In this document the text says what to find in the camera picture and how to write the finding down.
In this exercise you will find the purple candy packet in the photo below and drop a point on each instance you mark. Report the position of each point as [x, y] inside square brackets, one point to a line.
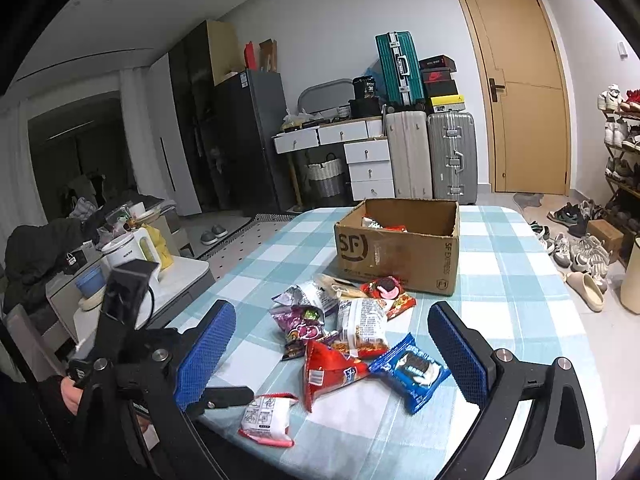
[300, 327]

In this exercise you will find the white noodle packet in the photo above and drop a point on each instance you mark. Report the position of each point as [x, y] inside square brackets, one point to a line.
[362, 327]

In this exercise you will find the white side cabinet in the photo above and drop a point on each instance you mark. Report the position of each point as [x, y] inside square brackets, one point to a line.
[180, 280]

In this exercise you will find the brown cardboard box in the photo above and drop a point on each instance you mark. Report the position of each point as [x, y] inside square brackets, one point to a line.
[395, 255]

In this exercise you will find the white suitcase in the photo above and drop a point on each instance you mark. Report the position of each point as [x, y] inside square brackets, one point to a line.
[407, 155]

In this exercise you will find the white light switch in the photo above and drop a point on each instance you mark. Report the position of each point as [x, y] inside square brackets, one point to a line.
[622, 49]

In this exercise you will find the grey slipper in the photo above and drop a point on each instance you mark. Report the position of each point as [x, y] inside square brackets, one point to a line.
[219, 230]
[207, 238]

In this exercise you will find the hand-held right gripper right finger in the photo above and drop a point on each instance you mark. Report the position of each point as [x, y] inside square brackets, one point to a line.
[457, 355]

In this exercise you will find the small dark snack packet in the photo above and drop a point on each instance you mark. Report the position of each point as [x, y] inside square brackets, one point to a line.
[292, 352]

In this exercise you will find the pile of household clutter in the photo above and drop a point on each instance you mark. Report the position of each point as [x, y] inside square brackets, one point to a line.
[127, 212]

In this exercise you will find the red foil packet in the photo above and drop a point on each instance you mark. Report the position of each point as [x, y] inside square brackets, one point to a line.
[395, 228]

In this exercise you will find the silver suitcase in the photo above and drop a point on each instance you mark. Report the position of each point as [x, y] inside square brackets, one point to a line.
[452, 160]

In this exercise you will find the small cardboard box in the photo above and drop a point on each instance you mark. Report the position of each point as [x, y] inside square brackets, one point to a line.
[605, 237]

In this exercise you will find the red chip bag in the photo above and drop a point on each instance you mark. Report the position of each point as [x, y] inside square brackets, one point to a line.
[325, 370]

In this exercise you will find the woven laundry basket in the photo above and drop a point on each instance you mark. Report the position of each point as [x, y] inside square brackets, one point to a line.
[325, 177]

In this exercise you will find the grey door mat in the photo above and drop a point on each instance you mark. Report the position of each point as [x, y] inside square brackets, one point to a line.
[529, 200]

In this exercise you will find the dark tall wardrobe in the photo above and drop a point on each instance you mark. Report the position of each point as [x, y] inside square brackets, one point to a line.
[197, 100]

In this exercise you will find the white curtain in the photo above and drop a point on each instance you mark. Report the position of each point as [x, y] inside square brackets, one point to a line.
[137, 130]

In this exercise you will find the dark jacket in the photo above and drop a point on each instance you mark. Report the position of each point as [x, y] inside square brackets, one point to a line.
[45, 255]

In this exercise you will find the dark grey fridge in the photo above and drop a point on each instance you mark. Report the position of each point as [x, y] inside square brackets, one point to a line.
[250, 140]

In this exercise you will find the white drawer desk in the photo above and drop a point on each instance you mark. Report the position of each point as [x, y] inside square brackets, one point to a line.
[367, 165]

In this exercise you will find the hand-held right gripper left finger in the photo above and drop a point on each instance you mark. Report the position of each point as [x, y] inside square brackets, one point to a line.
[207, 355]

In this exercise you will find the dotted beige rug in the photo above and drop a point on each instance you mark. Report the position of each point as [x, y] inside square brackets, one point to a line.
[250, 245]

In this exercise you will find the blue bowl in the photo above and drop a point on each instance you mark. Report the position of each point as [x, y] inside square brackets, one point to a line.
[89, 280]

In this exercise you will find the beige flat packet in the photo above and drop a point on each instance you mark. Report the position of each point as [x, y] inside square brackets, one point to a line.
[340, 287]

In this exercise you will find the blue cookie packet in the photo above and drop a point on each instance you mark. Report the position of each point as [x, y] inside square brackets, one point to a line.
[410, 370]

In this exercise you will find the white red snack packet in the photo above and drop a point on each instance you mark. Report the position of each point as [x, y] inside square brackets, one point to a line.
[265, 417]

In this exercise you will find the cream waste bin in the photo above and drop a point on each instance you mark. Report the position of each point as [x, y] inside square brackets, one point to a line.
[632, 280]

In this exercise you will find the yellow black shoe box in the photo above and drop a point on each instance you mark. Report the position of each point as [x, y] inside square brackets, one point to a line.
[447, 104]

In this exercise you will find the shelved shoes group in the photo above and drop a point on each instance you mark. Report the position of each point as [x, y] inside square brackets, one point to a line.
[622, 135]

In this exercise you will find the teal suitcase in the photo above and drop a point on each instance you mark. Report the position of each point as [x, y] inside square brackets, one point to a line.
[395, 70]

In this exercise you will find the red black shoe box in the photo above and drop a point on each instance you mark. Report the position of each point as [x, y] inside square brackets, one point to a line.
[439, 76]

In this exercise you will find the black bag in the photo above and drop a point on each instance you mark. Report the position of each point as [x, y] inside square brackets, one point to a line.
[365, 109]

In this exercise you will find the person's left hand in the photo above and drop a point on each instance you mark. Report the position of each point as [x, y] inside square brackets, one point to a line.
[71, 395]

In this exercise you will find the silver purple snack packet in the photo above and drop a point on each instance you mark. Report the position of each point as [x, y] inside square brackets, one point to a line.
[305, 297]

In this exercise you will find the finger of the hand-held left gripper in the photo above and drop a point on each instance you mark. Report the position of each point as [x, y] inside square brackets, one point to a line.
[227, 397]

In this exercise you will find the yellow bag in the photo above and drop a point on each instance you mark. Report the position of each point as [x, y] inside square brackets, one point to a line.
[162, 247]

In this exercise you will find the black printed box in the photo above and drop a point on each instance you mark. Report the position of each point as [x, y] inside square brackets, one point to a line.
[364, 87]

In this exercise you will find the red paper bag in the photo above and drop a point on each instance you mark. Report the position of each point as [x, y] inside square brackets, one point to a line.
[250, 57]

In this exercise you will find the wooden shoe rack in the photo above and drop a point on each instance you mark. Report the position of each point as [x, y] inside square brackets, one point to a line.
[625, 180]

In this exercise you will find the yellowish plastic bag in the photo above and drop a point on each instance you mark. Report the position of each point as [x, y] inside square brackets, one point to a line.
[292, 122]

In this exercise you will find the red pink snack packet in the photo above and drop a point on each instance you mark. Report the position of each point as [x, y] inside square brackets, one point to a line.
[387, 295]

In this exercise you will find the blue plastic bag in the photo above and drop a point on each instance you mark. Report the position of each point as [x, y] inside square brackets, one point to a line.
[372, 80]

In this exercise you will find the blue checked tablecloth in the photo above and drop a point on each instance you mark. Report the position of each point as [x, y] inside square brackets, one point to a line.
[500, 280]

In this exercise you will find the white electric kettle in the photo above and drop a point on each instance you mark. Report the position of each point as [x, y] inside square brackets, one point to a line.
[125, 255]

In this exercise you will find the scattered shoes group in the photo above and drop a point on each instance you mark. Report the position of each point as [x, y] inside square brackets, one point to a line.
[575, 250]

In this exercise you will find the brown paper bag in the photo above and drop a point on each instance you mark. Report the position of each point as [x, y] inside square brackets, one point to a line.
[268, 56]

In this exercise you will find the tan wooden door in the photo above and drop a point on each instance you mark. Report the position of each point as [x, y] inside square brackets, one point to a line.
[520, 85]

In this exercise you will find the grey arched frame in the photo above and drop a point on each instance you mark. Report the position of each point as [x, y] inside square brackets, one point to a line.
[320, 92]

